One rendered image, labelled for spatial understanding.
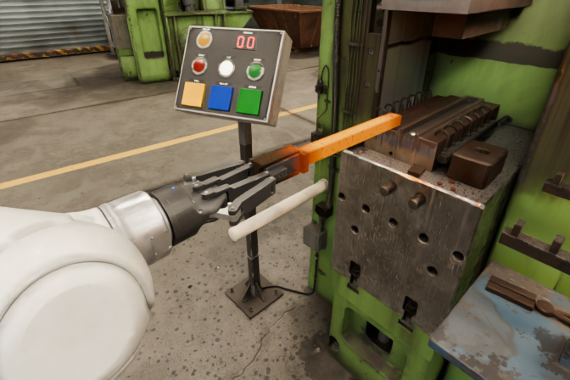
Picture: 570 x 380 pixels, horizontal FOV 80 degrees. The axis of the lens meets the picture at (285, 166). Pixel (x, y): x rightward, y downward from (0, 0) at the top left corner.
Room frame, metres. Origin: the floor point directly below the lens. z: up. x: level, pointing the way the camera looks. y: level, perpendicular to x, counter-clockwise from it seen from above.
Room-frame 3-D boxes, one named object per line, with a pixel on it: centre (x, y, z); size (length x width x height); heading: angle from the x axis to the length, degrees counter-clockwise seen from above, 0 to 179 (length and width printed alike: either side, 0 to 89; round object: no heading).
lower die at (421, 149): (0.95, -0.45, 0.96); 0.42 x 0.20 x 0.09; 133
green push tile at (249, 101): (1.00, 0.11, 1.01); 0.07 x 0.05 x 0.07; 68
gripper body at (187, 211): (0.38, 0.13, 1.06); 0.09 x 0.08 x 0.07; 133
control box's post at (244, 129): (1.16, 0.15, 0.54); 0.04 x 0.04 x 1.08; 43
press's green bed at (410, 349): (0.92, -0.49, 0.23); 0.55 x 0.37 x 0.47; 133
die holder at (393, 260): (0.92, -0.49, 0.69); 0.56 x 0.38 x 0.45; 133
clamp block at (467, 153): (0.72, -0.46, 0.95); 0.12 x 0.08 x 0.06; 133
